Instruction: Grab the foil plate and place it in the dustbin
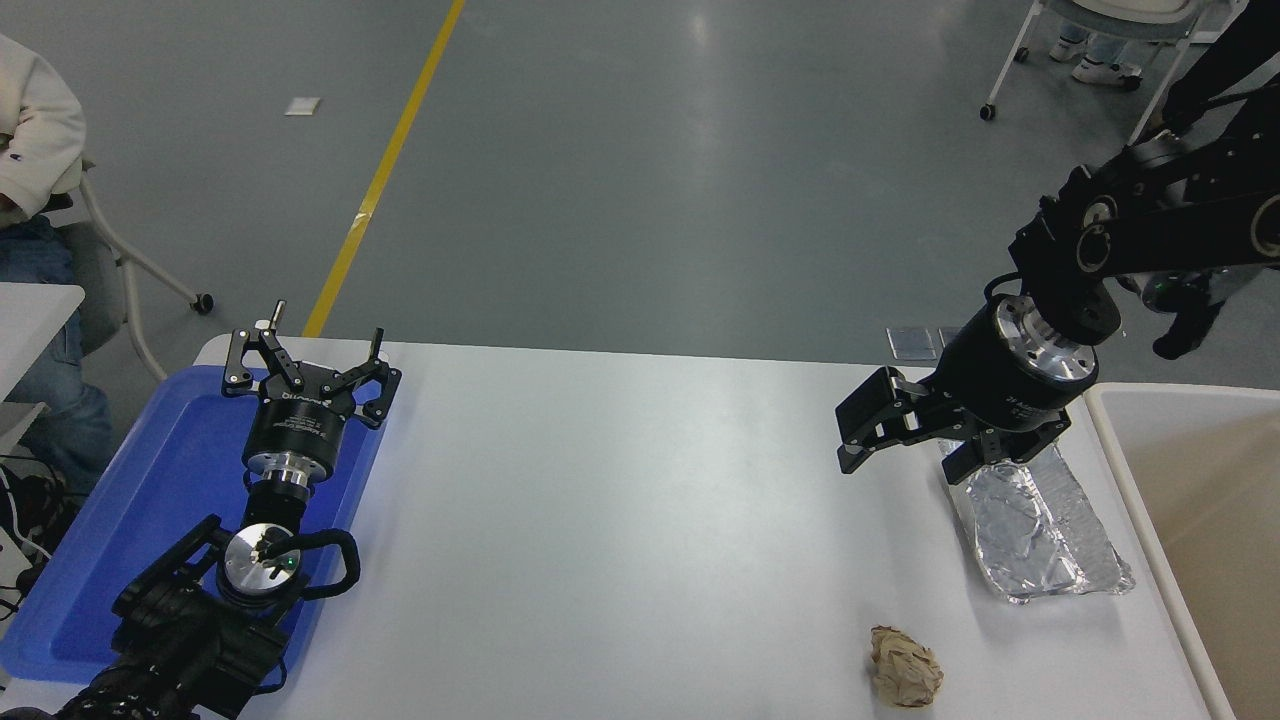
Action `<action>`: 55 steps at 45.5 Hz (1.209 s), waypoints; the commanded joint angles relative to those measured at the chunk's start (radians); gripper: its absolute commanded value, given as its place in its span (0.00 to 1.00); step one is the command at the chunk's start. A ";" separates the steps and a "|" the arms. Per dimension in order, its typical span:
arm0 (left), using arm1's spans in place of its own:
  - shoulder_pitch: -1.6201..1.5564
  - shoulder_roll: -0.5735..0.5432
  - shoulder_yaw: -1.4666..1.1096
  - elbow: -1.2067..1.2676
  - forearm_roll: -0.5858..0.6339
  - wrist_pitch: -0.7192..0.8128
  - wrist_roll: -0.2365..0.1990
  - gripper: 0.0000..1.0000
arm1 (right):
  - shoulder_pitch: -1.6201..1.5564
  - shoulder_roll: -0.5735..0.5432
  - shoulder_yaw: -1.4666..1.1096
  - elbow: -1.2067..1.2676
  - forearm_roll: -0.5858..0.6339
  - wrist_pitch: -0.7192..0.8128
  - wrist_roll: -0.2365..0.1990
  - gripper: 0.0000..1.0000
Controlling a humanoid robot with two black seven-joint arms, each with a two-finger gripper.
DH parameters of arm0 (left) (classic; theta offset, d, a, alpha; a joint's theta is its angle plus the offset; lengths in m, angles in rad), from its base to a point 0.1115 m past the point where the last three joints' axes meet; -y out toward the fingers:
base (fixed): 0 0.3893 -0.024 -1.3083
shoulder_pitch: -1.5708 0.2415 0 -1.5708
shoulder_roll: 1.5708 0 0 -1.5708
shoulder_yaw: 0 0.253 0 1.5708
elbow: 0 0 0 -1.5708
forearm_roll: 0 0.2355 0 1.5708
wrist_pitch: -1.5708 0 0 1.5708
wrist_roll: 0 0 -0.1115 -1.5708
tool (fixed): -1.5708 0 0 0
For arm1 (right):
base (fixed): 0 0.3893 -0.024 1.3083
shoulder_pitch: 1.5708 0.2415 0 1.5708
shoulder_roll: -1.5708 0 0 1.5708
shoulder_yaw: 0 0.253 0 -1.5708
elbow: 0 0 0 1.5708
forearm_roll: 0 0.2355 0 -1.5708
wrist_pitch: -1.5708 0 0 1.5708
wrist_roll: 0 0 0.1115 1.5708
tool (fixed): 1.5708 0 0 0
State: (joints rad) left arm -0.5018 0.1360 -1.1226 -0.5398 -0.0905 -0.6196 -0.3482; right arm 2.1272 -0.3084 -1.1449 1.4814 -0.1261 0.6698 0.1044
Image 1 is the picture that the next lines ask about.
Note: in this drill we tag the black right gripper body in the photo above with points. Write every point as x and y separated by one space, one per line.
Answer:
1000 385

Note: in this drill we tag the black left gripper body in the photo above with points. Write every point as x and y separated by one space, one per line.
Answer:
298 428

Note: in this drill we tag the silver foil tray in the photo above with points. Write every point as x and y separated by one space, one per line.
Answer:
1040 540

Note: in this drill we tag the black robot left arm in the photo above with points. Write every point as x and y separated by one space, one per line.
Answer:
250 565

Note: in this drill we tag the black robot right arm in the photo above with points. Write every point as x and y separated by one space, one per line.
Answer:
1160 225

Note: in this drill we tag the silver floor plate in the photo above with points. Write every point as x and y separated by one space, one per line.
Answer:
910 343
948 336

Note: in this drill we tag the blue plastic tray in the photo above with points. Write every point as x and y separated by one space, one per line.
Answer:
170 480

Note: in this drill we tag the large pale bin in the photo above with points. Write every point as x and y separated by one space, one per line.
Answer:
1200 480

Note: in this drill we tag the crumpled tan paper ball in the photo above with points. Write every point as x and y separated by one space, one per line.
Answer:
905 668

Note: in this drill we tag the small white side table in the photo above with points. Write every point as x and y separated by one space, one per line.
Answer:
30 320

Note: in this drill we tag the white paper scrap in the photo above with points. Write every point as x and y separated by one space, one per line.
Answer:
302 106

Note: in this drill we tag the seated person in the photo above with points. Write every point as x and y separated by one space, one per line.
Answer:
35 130

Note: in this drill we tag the white frame wheeled chair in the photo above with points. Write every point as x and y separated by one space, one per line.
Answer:
988 112
203 302

